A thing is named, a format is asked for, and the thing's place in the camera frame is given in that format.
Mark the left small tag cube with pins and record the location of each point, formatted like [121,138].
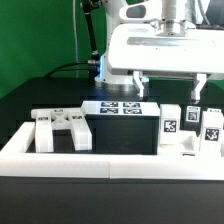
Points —
[193,114]

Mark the white chair seat part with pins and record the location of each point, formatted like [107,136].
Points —
[186,143]

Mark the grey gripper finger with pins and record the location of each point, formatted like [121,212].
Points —
[140,82]
[200,80]

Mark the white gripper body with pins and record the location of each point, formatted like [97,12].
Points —
[161,39]

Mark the small tag cube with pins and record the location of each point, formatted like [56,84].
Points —
[214,110]
[193,114]

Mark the white chair back frame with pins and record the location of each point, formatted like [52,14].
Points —
[58,119]

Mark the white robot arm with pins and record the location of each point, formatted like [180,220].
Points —
[124,79]

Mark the right small tag cube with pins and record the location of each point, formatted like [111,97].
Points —
[214,110]

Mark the white marker sheet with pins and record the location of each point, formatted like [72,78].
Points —
[119,108]

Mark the white U-shaped fence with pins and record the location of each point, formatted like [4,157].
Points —
[15,160]

